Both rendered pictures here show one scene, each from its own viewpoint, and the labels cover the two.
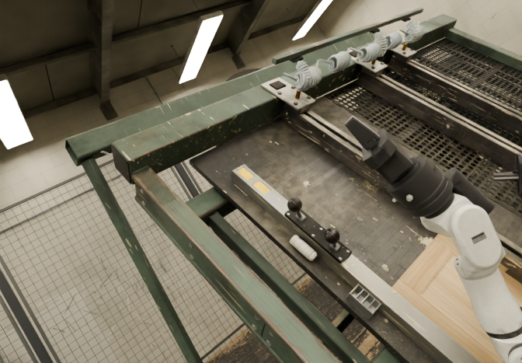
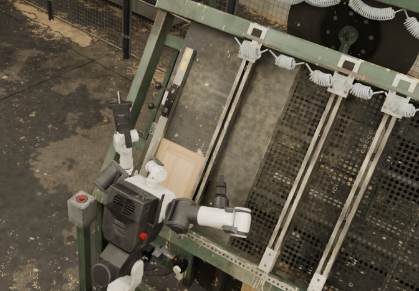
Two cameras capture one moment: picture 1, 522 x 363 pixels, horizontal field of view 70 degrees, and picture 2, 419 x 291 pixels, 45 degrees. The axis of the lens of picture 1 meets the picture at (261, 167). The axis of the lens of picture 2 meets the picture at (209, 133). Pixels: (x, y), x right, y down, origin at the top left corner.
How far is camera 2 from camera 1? 2.72 m
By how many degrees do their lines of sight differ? 69
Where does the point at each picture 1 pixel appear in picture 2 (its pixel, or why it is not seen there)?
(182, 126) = (188, 9)
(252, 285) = (135, 86)
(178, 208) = (152, 40)
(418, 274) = (175, 149)
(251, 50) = not seen: outside the picture
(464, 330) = not seen: hidden behind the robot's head
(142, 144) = (166, 3)
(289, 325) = not seen: hidden behind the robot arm
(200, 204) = (175, 42)
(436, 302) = (166, 157)
